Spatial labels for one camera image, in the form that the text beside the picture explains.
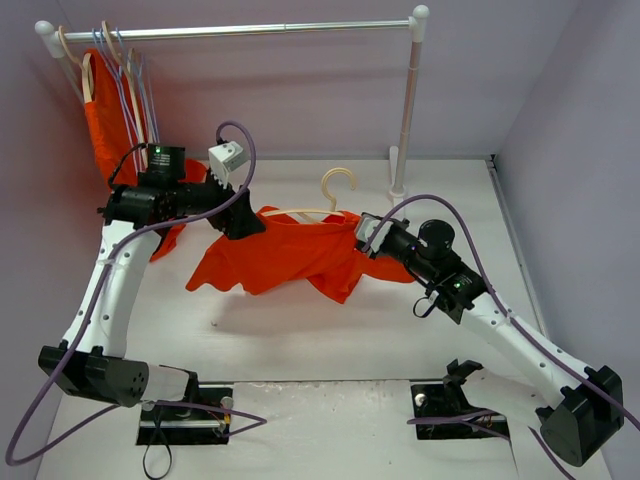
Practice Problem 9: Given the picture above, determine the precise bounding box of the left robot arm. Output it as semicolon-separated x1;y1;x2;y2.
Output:
38;140;266;420

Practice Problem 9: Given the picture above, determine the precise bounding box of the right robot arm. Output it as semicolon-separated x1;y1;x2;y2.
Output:
355;214;624;467

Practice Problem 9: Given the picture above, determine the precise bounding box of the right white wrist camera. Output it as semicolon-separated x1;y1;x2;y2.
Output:
354;213;389;254

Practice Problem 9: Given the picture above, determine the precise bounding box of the beige wooden hanger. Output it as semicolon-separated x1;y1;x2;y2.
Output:
261;167;358;225
101;20;148;143

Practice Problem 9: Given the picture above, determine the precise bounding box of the hanging orange shirt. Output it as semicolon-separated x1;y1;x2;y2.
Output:
83;48;206;262

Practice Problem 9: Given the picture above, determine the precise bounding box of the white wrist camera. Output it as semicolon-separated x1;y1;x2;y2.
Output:
354;213;389;254
208;141;248;188

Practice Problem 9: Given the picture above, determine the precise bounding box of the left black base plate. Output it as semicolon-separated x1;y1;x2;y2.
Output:
136;406;230;446

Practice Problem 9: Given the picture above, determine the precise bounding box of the purple cable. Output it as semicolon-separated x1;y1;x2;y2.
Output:
362;194;640;480
1;120;268;467

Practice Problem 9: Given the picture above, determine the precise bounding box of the beige hanger under shirt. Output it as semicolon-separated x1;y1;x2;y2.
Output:
57;25;94;104

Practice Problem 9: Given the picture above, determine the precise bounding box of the orange t shirt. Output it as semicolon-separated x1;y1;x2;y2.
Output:
184;204;417;305

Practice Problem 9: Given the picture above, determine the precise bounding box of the lilac wire hanger left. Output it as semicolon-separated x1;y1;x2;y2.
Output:
92;26;138;147

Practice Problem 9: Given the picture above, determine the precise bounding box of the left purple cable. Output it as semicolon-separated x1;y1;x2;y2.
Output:
1;120;268;467

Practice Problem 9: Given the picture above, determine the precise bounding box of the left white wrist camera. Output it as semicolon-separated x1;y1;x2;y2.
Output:
208;141;248;188

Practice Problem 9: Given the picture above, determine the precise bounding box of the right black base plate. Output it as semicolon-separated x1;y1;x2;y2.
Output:
407;382;510;441

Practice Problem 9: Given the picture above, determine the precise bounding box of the lilac wire hanger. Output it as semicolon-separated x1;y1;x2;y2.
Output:
92;26;138;147
115;29;159;143

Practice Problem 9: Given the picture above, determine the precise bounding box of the white metal clothes rack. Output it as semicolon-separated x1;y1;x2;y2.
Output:
35;5;429;203

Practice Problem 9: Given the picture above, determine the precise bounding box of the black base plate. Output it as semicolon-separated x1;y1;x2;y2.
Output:
136;406;230;446
407;382;510;441

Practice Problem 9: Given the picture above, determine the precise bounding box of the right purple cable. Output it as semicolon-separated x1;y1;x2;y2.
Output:
362;194;640;480

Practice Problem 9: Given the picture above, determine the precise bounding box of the lilac wire hanger right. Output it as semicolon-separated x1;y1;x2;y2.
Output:
115;29;159;143

